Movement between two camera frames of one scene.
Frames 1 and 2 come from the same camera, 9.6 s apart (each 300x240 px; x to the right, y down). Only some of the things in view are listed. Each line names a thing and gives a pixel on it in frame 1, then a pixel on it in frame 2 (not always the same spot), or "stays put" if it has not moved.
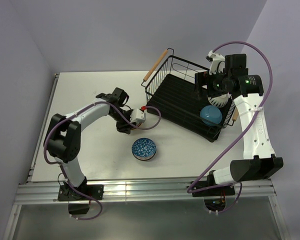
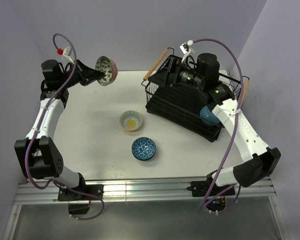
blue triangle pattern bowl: (144, 149) stays put
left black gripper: (126, 127) -> (87, 74)
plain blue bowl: (211, 115) stays put
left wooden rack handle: (155, 65) stays put
